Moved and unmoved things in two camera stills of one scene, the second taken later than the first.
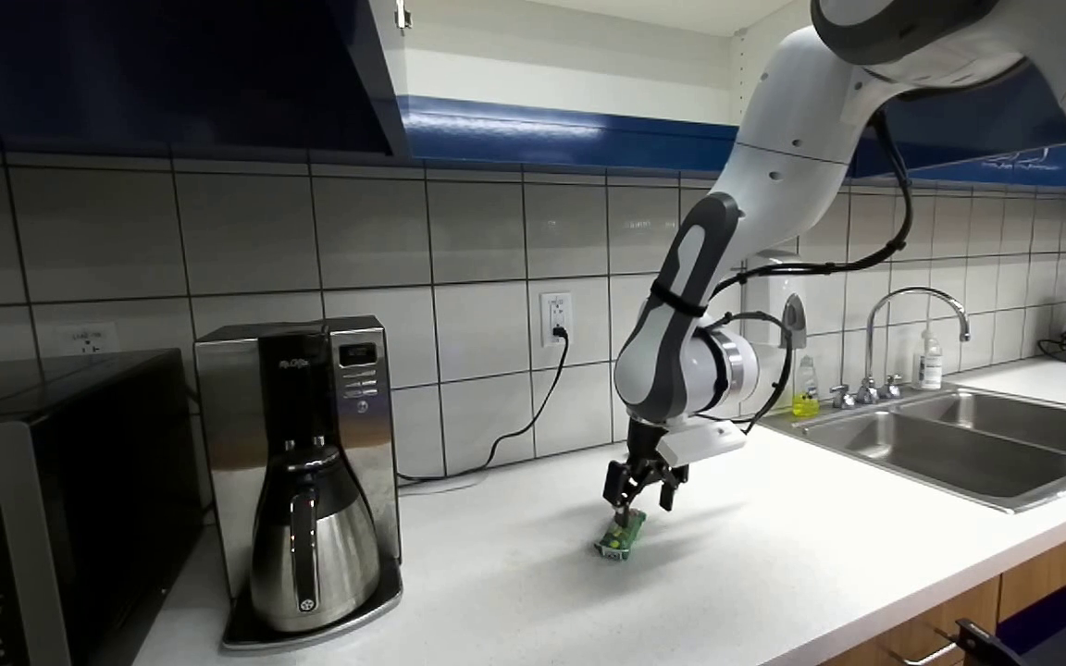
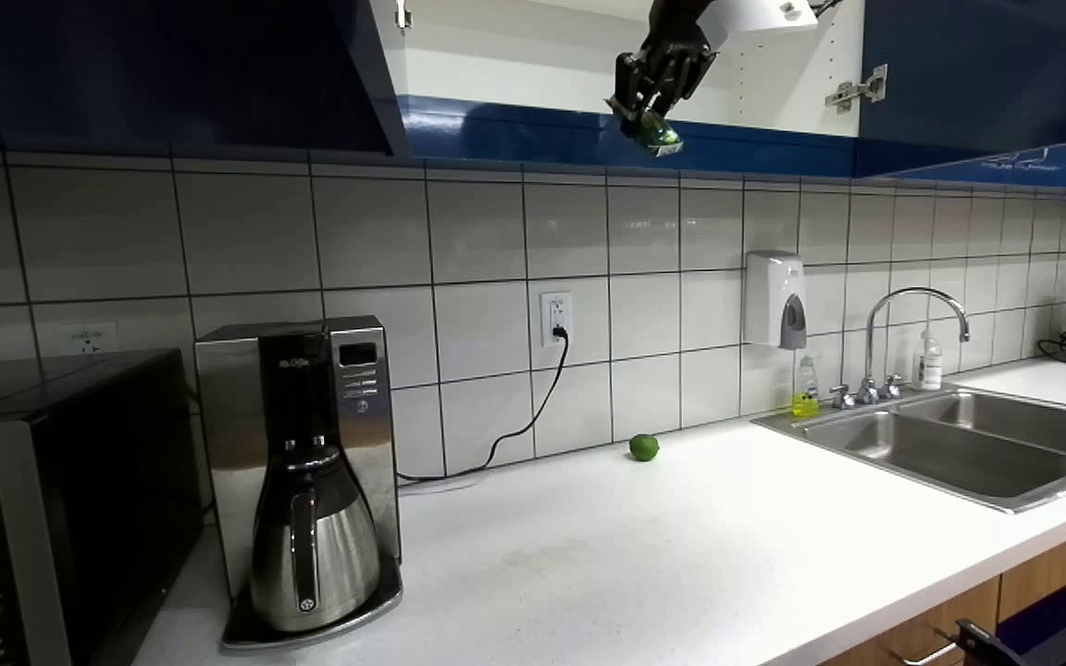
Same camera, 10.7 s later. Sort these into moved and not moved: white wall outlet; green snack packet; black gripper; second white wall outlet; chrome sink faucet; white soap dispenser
Moved: black gripper; green snack packet
Not moved: second white wall outlet; chrome sink faucet; white wall outlet; white soap dispenser
